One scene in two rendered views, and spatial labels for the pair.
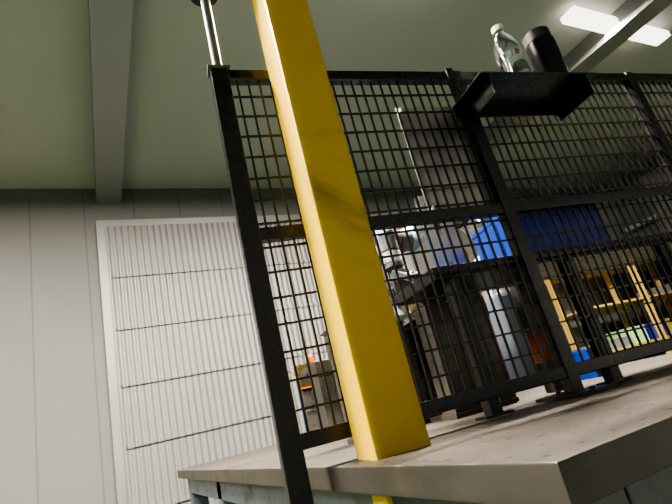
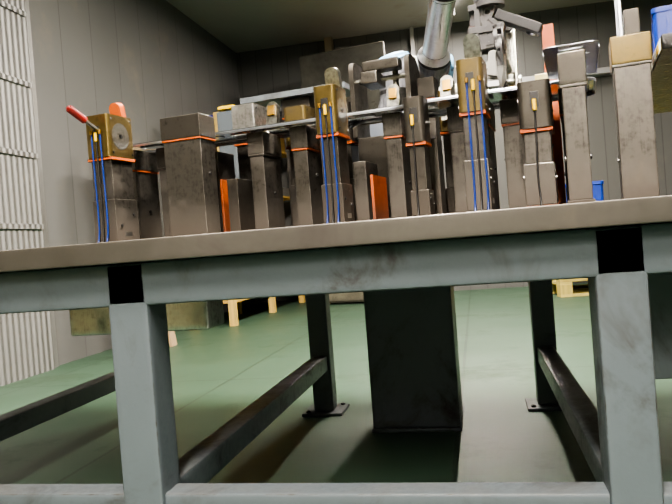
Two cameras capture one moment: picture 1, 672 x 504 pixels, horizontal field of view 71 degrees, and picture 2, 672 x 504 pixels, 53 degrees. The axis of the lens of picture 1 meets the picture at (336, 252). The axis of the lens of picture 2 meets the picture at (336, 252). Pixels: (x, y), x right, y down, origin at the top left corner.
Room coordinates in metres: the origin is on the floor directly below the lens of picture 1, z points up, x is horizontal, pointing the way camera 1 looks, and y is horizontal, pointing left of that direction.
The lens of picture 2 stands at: (0.86, 1.35, 0.67)
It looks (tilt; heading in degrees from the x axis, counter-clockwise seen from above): 1 degrees down; 311
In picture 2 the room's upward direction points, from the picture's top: 4 degrees counter-clockwise
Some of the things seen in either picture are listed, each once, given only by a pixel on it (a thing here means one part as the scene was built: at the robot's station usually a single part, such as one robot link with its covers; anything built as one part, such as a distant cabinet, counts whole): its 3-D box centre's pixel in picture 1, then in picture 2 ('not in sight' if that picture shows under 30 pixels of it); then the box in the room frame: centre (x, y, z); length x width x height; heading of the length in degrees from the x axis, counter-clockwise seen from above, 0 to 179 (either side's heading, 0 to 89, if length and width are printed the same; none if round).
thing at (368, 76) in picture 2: not in sight; (389, 144); (2.03, -0.30, 0.94); 0.18 x 0.13 x 0.49; 21
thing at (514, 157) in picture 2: not in sight; (518, 157); (1.60, -0.24, 0.84); 0.07 x 0.04 x 0.29; 21
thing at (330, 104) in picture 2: not in sight; (332, 159); (1.93, 0.08, 0.87); 0.12 x 0.07 x 0.35; 111
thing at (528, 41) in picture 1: (547, 61); not in sight; (1.09, -0.67, 1.52); 0.07 x 0.07 x 0.18
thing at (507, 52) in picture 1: (509, 57); not in sight; (1.05, -0.56, 1.53); 0.07 x 0.07 x 0.20
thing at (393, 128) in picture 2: not in sight; (401, 170); (1.88, -0.14, 0.84); 0.12 x 0.05 x 0.29; 111
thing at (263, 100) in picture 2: not in sight; (298, 96); (2.39, -0.31, 1.16); 0.37 x 0.14 x 0.02; 21
